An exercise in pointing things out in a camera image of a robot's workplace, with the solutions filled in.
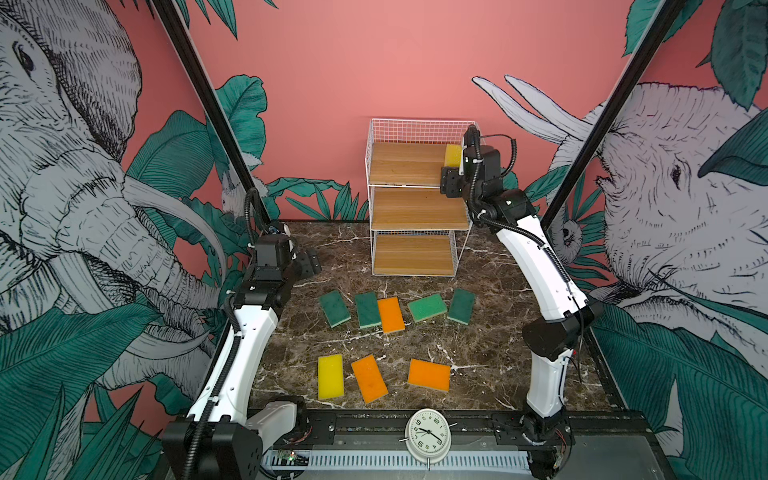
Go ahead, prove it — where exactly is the light green yellow sponge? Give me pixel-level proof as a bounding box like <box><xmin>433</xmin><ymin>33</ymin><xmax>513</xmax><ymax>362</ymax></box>
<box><xmin>407</xmin><ymin>294</ymin><xmax>448</xmax><ymax>322</ymax></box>

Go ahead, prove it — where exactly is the dark green sponge beside orange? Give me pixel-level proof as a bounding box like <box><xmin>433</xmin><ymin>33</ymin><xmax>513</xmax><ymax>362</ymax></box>
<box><xmin>355</xmin><ymin>292</ymin><xmax>381</xmax><ymax>329</ymax></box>

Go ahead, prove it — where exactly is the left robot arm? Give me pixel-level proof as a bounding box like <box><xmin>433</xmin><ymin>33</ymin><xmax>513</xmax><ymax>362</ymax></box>
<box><xmin>162</xmin><ymin>188</ymin><xmax>322</xmax><ymax>479</ymax></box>

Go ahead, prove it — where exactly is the white wire wooden shelf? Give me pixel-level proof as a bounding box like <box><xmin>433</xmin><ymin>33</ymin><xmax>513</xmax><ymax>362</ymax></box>
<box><xmin>365</xmin><ymin>118</ymin><xmax>477</xmax><ymax>277</ymax></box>

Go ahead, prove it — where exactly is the orange sponge tilted front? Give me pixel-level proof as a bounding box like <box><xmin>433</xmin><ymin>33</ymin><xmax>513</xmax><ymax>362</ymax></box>
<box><xmin>351</xmin><ymin>355</ymin><xmax>388</xmax><ymax>404</ymax></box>

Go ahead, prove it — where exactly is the black frame post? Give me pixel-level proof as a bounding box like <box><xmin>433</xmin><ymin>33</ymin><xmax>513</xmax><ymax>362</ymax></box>
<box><xmin>541</xmin><ymin>0</ymin><xmax>686</xmax><ymax>231</ymax></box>
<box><xmin>151</xmin><ymin>0</ymin><xmax>272</xmax><ymax>232</ymax></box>

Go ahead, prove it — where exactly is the dark green sponge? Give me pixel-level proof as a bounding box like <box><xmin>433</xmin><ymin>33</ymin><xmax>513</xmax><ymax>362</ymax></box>
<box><xmin>319</xmin><ymin>290</ymin><xmax>351</xmax><ymax>328</ymax></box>
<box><xmin>447</xmin><ymin>288</ymin><xmax>476</xmax><ymax>325</ymax></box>
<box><xmin>355</xmin><ymin>292</ymin><xmax>381</xmax><ymax>329</ymax></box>

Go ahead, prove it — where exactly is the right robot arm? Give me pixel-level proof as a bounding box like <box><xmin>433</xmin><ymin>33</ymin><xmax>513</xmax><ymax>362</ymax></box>
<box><xmin>439</xmin><ymin>124</ymin><xmax>602</xmax><ymax>445</ymax></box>

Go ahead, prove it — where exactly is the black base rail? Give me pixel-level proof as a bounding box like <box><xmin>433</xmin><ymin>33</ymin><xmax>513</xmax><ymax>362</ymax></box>
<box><xmin>258</xmin><ymin>409</ymin><xmax>671</xmax><ymax>479</ymax></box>

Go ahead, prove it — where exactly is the white analog clock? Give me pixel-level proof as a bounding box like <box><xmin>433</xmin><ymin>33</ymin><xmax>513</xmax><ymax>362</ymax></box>
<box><xmin>400</xmin><ymin>408</ymin><xmax>455</xmax><ymax>470</ymax></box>

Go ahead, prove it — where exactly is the black frame post right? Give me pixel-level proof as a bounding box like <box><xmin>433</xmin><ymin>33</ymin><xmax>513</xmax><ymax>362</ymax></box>
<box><xmin>541</xmin><ymin>0</ymin><xmax>686</xmax><ymax>231</ymax></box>

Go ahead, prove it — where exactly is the white slotted cable duct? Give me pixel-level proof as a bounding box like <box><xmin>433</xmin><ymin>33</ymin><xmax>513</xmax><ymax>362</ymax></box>
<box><xmin>262</xmin><ymin>450</ymin><xmax>531</xmax><ymax>474</ymax></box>

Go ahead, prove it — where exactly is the black frame post left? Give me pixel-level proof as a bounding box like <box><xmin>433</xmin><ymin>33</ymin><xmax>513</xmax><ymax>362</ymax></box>
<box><xmin>151</xmin><ymin>0</ymin><xmax>272</xmax><ymax>232</ymax></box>

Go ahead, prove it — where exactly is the yellow sponge on table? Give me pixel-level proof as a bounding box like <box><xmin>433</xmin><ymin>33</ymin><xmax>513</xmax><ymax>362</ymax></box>
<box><xmin>317</xmin><ymin>354</ymin><xmax>345</xmax><ymax>400</ymax></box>

